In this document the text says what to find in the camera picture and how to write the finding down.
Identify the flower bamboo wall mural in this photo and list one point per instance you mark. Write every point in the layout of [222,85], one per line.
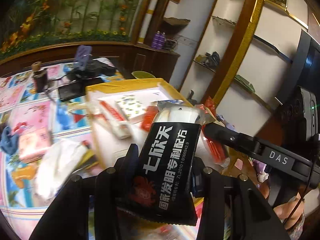
[31,24]

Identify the black camera pouch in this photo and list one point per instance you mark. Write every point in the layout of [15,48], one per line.
[93,68]

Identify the purple spray bottles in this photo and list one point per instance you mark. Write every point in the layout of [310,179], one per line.
[158,40]

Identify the white red plastic bag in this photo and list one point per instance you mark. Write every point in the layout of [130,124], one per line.
[109,118]

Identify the white rolled poster tube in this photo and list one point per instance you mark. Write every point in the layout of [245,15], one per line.
[146,21]

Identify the dark ink bottle cork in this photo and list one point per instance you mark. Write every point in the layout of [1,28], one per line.
[40,76]

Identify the black sanitary pad packet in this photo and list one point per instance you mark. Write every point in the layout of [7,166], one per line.
[159,190]

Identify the purple phone stand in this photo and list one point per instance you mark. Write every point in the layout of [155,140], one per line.
[82,56]

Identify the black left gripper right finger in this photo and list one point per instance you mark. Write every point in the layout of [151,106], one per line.
[205,181]

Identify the white sock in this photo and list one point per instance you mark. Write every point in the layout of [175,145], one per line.
[56,166]

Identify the pink tissue packet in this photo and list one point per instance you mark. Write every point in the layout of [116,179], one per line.
[32,146]

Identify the blue towel cloth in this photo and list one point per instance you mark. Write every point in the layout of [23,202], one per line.
[9,141]

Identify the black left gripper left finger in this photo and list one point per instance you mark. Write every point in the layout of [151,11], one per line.
[125,166]

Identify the yellow cardboard box tray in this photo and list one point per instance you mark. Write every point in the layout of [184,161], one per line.
[129,98]

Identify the black smartphone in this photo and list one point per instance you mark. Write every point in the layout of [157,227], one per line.
[76,89]

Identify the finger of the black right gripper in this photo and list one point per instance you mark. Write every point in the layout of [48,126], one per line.
[240,142]

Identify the colourful patterned tablecloth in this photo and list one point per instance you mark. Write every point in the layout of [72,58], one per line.
[39,119]

